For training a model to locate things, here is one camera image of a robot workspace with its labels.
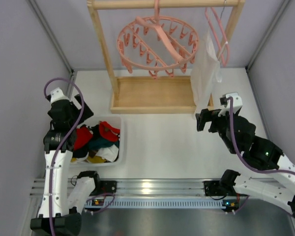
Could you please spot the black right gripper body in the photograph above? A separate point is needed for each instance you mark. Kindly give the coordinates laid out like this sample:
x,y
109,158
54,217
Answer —
x,y
213,120

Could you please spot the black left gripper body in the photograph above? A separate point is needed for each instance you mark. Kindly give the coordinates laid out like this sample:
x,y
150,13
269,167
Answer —
x,y
70,112

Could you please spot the red sock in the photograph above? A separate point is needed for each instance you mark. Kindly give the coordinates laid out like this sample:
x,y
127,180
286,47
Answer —
x,y
108,132
79,143

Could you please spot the pink round clip hanger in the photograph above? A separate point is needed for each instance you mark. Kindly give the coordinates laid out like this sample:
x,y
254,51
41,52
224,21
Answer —
x,y
157,43

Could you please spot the dark green sock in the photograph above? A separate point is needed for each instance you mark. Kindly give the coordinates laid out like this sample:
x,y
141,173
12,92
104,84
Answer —
x,y
101,143

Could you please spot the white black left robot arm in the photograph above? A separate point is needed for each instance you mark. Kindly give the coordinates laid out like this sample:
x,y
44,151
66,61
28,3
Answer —
x,y
60,211

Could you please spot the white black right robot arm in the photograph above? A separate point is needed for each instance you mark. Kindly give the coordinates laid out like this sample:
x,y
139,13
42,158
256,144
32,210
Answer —
x,y
260,154

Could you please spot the white plastic basket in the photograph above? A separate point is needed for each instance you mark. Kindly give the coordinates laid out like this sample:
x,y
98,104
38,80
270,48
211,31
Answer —
x,y
115,121

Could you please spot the white hanging cloth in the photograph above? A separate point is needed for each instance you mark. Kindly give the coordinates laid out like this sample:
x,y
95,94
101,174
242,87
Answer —
x,y
206,72

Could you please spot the yellow sock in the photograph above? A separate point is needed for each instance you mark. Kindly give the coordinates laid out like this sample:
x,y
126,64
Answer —
x,y
91,160

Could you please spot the wooden clothes rack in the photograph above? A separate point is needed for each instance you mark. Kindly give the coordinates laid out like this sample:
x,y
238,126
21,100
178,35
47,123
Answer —
x,y
138,92

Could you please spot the white folded sock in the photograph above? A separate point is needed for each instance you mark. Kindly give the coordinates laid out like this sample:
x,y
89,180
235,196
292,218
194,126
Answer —
x,y
108,153

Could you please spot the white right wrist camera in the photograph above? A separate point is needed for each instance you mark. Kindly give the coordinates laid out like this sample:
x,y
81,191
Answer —
x,y
230,102

